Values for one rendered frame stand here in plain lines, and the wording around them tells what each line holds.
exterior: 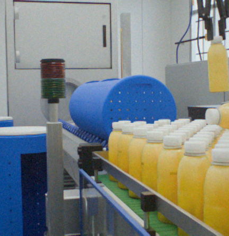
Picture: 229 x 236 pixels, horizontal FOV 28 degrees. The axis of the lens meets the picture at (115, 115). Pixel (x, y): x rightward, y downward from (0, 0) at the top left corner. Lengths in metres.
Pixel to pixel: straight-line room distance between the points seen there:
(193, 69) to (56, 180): 3.36
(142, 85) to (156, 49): 5.73
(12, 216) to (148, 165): 0.77
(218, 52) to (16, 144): 0.76
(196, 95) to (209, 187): 3.66
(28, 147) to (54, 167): 0.50
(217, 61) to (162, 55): 5.94
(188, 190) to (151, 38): 6.59
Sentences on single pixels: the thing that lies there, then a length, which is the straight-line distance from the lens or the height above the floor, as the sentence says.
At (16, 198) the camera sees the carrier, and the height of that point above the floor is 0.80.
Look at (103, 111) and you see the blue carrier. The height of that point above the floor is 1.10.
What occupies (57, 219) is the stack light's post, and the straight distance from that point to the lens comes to 1.22.
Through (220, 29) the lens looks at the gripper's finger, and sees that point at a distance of 1.59.
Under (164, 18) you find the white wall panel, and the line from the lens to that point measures 7.54.
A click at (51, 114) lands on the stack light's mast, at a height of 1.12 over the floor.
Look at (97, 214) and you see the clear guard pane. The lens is 1.13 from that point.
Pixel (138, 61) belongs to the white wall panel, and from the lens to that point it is 7.27.
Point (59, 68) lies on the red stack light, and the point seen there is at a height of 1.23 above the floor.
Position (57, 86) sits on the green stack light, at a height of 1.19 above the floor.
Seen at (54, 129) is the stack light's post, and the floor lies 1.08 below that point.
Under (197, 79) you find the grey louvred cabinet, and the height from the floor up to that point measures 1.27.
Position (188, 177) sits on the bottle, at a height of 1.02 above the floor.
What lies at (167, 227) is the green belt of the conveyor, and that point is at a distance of 0.97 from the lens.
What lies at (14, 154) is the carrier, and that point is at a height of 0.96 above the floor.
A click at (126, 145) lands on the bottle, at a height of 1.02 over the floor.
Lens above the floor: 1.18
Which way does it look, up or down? 3 degrees down
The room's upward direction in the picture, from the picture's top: 1 degrees counter-clockwise
